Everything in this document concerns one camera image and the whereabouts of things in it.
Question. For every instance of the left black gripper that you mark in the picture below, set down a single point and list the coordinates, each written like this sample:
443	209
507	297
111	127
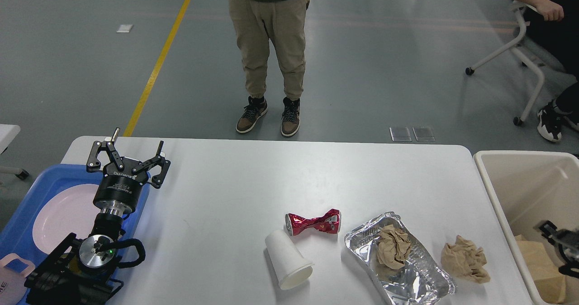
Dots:
124	178

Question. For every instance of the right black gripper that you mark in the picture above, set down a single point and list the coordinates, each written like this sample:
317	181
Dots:
568	242

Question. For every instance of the brown paper bag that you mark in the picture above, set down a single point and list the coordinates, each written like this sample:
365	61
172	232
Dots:
548	281

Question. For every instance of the pink plate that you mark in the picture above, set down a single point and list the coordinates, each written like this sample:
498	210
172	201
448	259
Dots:
69	211

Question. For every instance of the pink HOME mug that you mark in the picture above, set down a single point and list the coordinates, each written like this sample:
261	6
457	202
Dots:
12	287

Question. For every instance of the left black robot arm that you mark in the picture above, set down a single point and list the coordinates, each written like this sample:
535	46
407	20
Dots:
80	271

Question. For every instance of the beige plastic bin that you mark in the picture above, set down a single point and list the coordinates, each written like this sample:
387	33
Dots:
527	188

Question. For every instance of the crumpled brown paper ball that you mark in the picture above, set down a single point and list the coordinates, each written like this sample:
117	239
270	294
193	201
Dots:
464	260
394	247

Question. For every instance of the white side table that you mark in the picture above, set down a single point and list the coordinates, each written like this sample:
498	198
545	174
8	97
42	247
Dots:
7	135

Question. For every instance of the blue plastic tray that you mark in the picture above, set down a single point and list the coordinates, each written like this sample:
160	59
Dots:
17	236

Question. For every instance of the aluminium foil tray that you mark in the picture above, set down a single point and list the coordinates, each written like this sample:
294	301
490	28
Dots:
419	282

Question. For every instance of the white paper cup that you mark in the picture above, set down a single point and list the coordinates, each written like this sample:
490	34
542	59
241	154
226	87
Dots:
291	267

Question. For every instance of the person in khaki trousers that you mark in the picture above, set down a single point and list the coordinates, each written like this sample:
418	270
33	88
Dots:
259	25

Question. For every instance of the crushed red can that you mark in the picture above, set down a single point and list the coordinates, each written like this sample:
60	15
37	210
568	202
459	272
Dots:
329	223

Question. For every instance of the white office chair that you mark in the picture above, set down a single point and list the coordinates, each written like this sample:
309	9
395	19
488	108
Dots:
528	52

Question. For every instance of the person in dark trousers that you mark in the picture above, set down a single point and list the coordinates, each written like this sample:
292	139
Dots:
554	26

